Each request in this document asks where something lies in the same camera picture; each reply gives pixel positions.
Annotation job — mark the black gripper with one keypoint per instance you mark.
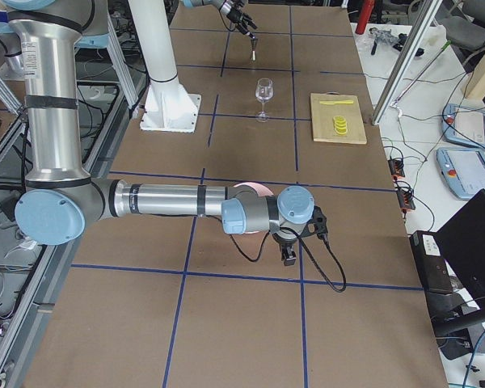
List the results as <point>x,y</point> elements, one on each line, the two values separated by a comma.
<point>235,14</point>
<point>284,242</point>

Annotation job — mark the steel jigger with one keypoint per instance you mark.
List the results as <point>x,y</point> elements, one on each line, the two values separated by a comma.
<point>254,42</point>

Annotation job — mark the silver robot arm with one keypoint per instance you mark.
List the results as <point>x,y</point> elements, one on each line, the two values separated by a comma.
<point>217,5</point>
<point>62,199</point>

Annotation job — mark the clear wine glass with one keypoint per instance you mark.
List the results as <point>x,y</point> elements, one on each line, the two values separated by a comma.
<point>264,91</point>

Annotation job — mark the pink bowl of ice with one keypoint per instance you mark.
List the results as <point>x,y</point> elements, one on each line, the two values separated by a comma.
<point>253,198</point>

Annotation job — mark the yellow plastic knife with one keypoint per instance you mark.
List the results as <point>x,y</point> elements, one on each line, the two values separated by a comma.
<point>336,102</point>

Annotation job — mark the red fire extinguisher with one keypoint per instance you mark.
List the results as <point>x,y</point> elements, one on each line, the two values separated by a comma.
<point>364,15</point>

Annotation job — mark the black box device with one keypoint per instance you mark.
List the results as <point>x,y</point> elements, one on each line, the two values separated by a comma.
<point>431,266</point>

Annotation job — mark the black monitor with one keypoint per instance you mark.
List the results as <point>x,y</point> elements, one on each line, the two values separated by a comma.
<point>461,241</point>

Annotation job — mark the metal rod tool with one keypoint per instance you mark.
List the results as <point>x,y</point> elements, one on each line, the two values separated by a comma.
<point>395,102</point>

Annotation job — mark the near teach pendant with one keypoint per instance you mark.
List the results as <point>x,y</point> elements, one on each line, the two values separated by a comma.
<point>463,169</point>

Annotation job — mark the teach pendant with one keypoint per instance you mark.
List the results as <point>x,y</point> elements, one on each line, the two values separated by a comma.
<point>464,126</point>
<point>463,169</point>

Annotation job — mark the far teach pendant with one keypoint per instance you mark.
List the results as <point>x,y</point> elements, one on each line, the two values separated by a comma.
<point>464,126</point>

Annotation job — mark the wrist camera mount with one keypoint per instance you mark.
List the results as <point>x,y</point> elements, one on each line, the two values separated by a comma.
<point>317,225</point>

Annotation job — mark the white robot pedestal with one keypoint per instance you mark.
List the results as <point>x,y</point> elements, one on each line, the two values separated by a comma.
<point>168,106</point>

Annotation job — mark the aluminium frame post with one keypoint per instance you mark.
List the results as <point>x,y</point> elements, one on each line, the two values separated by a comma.
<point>415,36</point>

